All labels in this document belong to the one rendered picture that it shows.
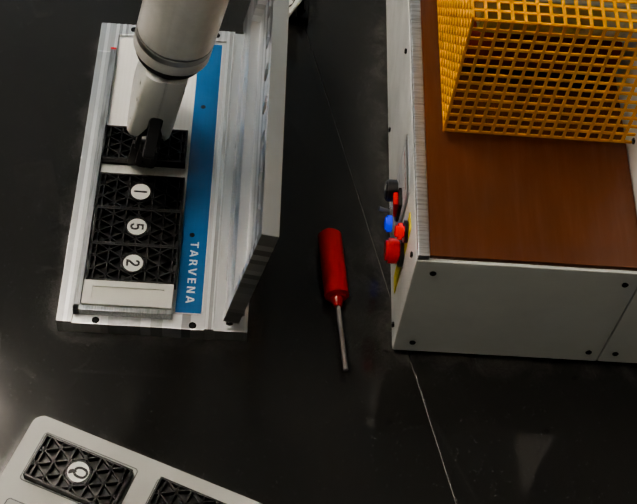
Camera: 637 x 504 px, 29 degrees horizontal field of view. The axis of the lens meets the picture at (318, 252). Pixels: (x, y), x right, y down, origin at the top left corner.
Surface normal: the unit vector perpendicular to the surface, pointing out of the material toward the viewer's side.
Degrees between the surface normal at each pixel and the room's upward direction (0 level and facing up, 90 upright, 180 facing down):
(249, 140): 11
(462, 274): 90
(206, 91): 0
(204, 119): 0
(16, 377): 0
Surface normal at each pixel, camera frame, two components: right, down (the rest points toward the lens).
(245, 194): 0.28, -0.53
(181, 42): 0.04, 0.84
